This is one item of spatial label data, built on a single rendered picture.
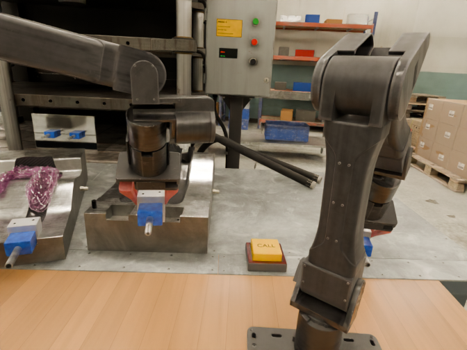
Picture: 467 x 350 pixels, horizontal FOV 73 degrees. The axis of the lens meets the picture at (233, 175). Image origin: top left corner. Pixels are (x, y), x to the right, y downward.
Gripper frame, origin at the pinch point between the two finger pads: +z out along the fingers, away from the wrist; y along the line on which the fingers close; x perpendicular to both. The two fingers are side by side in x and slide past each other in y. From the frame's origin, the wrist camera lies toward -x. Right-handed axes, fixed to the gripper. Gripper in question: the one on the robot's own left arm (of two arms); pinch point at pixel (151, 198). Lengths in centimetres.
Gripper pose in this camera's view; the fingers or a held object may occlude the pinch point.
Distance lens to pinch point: 61.5
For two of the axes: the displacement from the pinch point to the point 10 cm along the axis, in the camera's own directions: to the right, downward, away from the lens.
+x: 1.3, 7.3, -6.7
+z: -1.5, 6.8, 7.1
